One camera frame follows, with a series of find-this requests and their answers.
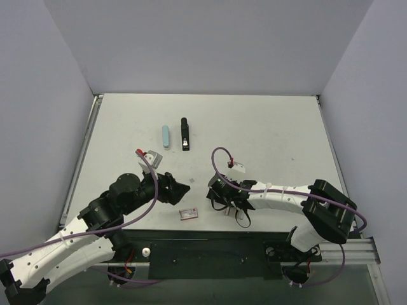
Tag staple box tray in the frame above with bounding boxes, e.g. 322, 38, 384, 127
224, 207, 245, 220

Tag red white staple box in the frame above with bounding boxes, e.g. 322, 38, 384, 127
179, 208, 198, 221

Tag light blue white stapler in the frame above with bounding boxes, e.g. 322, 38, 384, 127
162, 125, 170, 150

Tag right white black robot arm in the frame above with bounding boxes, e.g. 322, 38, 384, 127
207, 174, 357, 260

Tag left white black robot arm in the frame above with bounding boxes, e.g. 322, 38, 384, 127
1, 172, 190, 304

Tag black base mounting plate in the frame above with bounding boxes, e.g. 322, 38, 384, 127
109, 229, 322, 280

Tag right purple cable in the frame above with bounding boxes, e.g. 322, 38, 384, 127
211, 147, 368, 288

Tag purple cable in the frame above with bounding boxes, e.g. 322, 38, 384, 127
0, 148, 160, 288
211, 147, 368, 288

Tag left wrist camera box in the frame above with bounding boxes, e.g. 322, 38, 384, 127
137, 150, 163, 174

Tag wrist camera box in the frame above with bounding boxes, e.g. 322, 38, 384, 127
228, 161, 245, 175
137, 150, 163, 174

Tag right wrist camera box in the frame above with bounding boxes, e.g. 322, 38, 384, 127
228, 161, 245, 175

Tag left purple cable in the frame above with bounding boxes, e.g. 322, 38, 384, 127
0, 148, 160, 288

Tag aluminium frame rail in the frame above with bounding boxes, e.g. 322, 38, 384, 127
320, 237, 381, 265

